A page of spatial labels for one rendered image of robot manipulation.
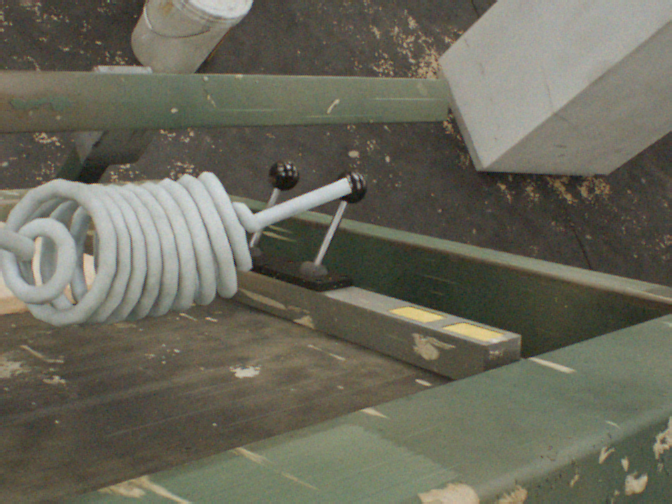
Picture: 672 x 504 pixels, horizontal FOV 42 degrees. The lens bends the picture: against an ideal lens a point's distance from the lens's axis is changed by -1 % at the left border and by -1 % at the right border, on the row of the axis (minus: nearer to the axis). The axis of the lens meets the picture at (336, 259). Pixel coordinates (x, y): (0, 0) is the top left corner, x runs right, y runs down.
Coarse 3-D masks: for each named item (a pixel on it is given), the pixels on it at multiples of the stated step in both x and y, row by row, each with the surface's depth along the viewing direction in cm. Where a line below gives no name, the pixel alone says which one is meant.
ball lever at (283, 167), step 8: (280, 160) 105; (288, 160) 105; (272, 168) 104; (280, 168) 104; (288, 168) 104; (296, 168) 104; (272, 176) 104; (280, 176) 104; (288, 176) 104; (296, 176) 104; (272, 184) 105; (280, 184) 104; (288, 184) 104; (296, 184) 105; (272, 192) 105; (280, 192) 105; (272, 200) 104; (264, 208) 104; (256, 232) 104; (256, 240) 104; (256, 248) 103
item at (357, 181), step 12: (336, 180) 96; (348, 180) 95; (360, 180) 95; (360, 192) 95; (336, 216) 96; (336, 228) 95; (324, 240) 95; (324, 252) 95; (312, 264) 94; (312, 276) 94
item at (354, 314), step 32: (256, 288) 99; (288, 288) 95; (352, 288) 93; (320, 320) 91; (352, 320) 87; (384, 320) 84; (416, 320) 82; (448, 320) 82; (384, 352) 84; (416, 352) 81; (448, 352) 78; (480, 352) 75; (512, 352) 77
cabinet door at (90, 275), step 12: (36, 240) 125; (36, 252) 117; (36, 264) 111; (84, 264) 111; (0, 276) 104; (36, 276) 105; (0, 288) 98; (0, 300) 94; (12, 300) 95; (72, 300) 99; (0, 312) 94; (12, 312) 95
